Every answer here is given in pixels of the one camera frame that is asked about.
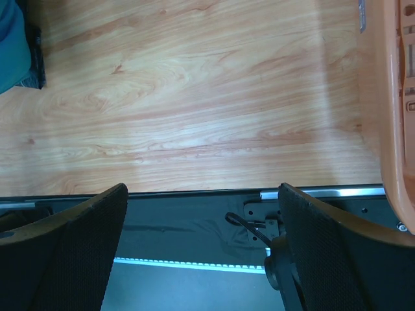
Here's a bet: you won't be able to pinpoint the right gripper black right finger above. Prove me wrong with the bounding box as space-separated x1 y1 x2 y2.
278 183 414 310

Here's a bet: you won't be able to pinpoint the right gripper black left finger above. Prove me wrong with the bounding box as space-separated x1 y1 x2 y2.
1 183 128 310

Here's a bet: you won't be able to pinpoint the teal shorts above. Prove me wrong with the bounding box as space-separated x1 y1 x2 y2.
1 1 31 93

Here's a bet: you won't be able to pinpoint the orange plastic laundry basket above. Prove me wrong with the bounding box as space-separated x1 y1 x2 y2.
357 1 414 233

